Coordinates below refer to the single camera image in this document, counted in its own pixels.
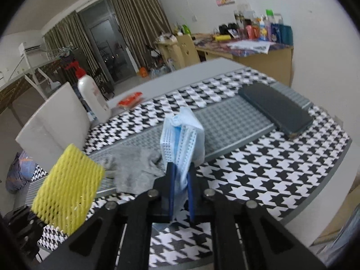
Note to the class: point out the white air conditioner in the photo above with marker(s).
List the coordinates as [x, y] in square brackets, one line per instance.
[32, 47]

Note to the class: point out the yellow foam fruit net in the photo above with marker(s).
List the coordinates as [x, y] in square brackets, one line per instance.
[67, 188]

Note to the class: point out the glass balcony door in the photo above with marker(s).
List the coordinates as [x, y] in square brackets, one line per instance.
[109, 39]

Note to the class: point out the white metal bunk bed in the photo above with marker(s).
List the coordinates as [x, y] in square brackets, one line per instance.
[28, 76]

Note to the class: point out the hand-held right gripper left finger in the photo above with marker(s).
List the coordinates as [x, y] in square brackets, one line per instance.
[172, 197]

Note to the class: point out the group of toiletry bottles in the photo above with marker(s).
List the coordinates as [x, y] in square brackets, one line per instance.
[267, 29]

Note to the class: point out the grey sock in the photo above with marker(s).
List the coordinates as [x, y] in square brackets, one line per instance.
[132, 168]

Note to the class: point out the wooden chair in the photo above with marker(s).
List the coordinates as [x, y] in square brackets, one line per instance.
[188, 52]

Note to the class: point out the hanging dark clothes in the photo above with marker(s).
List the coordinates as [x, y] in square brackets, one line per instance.
[70, 56]

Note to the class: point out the white pump bottle red pump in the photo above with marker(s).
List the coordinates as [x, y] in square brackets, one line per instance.
[92, 95]

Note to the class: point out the white foam box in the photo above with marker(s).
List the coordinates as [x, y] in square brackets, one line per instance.
[53, 121]

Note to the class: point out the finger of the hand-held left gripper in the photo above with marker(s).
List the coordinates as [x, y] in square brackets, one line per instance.
[24, 215]

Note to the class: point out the yellow pouch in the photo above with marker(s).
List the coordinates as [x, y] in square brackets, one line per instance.
[222, 38]

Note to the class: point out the black bag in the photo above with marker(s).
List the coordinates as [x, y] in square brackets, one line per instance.
[227, 28]

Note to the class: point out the plain wooden desk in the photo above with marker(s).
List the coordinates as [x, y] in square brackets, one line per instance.
[168, 53]

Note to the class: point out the orange container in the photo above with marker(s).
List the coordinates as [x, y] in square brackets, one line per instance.
[143, 72]

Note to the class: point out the printed paper sheets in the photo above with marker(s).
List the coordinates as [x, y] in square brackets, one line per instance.
[250, 47]

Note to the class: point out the brown curtain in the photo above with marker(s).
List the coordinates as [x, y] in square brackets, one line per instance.
[137, 25]
[70, 42]

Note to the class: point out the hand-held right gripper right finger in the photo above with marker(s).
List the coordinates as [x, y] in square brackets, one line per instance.
[191, 199]

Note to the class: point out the blue face mask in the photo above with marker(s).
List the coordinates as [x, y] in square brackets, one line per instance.
[191, 121]

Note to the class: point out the black smartphone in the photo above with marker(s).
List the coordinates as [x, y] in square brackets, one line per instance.
[278, 109]

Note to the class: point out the red snack packet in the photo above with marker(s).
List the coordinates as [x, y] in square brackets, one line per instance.
[130, 99]

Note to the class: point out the wooden desk with printed cover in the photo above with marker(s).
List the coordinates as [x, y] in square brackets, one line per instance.
[264, 62]

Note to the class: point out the blue checked blanket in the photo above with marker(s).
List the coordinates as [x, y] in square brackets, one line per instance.
[21, 171]

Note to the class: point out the green bottle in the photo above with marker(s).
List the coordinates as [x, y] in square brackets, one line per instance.
[186, 29]

